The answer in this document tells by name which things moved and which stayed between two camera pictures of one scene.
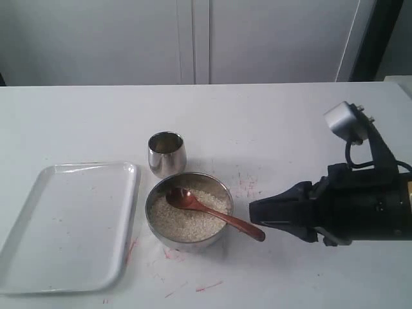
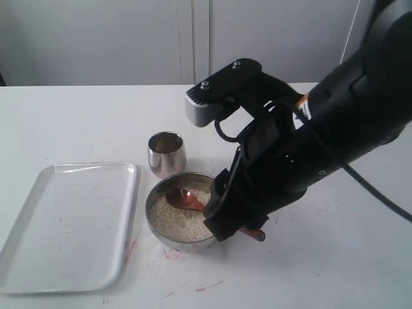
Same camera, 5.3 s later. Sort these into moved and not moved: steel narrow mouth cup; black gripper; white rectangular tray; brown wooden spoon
Moved: black gripper
Not moved: brown wooden spoon; white rectangular tray; steel narrow mouth cup
